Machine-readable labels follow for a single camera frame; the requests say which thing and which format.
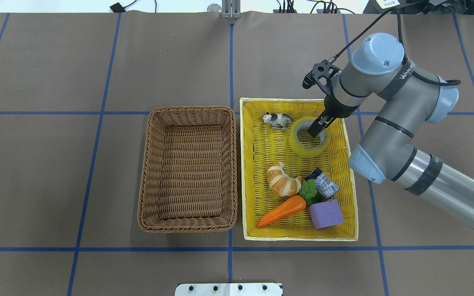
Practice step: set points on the toy croissant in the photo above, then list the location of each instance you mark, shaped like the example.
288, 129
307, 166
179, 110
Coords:
280, 183

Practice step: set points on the panda figurine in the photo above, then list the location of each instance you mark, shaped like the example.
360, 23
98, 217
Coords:
275, 119

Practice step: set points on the small black usb device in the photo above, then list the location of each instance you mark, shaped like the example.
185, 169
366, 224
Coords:
117, 8

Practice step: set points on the brown wicker basket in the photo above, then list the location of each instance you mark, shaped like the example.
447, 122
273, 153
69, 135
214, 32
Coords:
189, 171

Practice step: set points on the yellow woven basket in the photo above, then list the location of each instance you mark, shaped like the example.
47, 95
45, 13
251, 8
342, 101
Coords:
261, 146

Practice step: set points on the aluminium frame post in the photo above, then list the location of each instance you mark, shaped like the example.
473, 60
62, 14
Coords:
231, 9

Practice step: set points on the purple foam cube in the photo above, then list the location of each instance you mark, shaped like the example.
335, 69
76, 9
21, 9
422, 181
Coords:
326, 214

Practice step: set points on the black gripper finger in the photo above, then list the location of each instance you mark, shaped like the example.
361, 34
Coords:
322, 122

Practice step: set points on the yellow clear tape roll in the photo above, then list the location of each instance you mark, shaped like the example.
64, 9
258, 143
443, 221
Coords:
307, 148

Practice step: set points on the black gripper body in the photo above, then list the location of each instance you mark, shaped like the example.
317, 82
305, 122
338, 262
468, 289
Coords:
337, 107

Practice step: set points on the small blue labelled can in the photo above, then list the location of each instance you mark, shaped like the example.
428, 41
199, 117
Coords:
324, 185

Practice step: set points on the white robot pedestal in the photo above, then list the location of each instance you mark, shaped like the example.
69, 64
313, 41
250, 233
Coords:
230, 289

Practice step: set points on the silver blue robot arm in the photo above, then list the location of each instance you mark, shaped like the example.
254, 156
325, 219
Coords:
412, 97

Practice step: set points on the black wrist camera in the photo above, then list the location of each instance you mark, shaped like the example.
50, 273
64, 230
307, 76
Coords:
321, 75

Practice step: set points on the orange toy carrot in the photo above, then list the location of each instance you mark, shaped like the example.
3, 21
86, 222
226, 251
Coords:
307, 196

